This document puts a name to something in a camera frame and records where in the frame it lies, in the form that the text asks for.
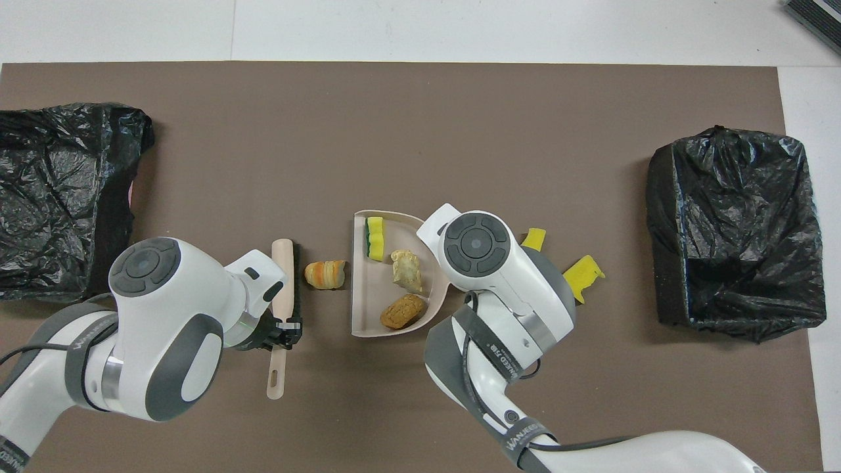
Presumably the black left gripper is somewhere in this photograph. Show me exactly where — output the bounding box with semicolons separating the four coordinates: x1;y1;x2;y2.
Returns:
244;309;305;351

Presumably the beige brush with black bristles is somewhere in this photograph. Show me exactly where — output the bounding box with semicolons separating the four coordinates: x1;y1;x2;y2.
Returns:
266;239;303;400

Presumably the orange striped croissant piece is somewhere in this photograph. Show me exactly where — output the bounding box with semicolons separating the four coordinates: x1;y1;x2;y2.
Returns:
304;260;347;290

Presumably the beige plastic dustpan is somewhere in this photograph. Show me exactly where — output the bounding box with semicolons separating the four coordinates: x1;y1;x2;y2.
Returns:
350;209;454;338

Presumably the brown bread roll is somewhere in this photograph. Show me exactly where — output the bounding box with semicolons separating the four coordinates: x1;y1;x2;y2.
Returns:
380;293;429;330

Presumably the yellow sponge with green back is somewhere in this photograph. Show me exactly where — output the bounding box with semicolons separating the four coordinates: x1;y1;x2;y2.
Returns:
365;216;388;262

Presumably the pale striped croissant piece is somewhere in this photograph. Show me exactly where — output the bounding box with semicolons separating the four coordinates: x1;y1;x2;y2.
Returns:
391;250;424;293

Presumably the black bag lined bin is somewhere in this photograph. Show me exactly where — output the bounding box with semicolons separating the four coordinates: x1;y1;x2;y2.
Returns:
0;102;156;304
645;125;827;345

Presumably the brown table mat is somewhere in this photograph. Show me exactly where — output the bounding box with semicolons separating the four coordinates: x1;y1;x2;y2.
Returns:
0;62;823;473

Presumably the notched yellow sponge scrap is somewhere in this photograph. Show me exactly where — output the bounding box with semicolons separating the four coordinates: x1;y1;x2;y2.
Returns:
562;255;606;304

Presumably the dark ribbed panel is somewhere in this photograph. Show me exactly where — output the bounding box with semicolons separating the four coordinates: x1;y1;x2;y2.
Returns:
784;0;841;56

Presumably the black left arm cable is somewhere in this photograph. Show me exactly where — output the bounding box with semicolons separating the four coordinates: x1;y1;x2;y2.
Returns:
0;342;86;365

